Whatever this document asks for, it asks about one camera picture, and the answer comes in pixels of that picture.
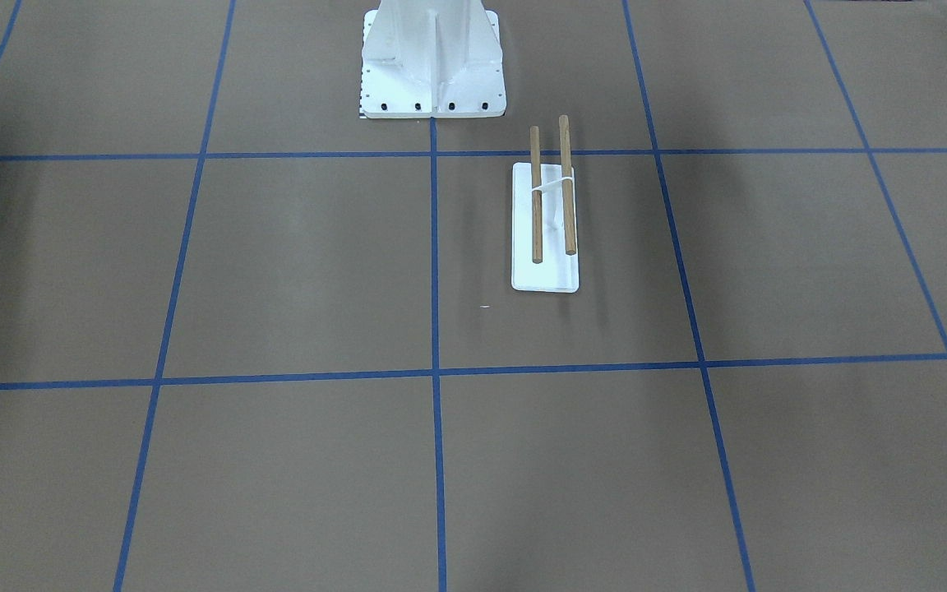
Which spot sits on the white rack base plate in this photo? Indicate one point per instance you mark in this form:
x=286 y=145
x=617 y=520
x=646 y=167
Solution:
x=558 y=271

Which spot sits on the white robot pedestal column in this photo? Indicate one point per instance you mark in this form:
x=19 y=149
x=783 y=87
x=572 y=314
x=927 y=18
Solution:
x=432 y=59

